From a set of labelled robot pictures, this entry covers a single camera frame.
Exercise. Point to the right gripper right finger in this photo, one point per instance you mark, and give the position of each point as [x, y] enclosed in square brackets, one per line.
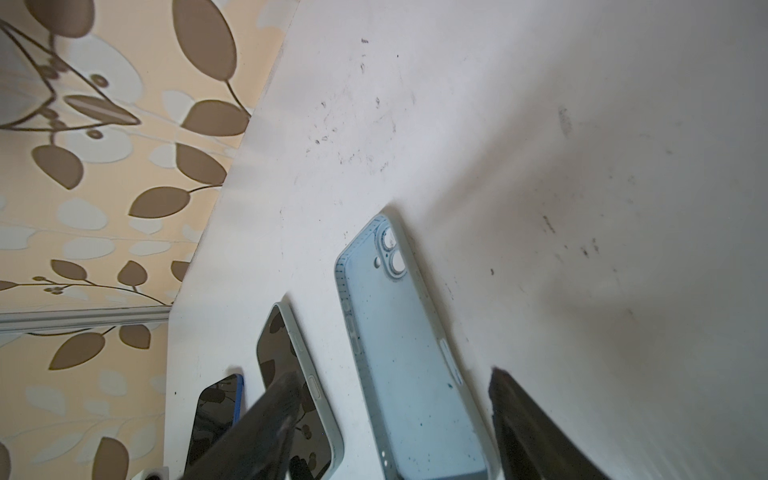
[530, 444]

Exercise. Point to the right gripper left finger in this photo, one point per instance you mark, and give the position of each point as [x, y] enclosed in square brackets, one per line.
[258, 446]

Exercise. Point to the black smartphone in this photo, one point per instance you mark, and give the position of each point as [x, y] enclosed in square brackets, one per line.
[318, 447]
[218, 409]

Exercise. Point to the light blue phone case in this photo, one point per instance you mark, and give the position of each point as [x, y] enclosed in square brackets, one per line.
[424, 420]

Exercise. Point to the aluminium frame bars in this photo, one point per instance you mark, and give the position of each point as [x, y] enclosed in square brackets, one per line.
[20, 322]

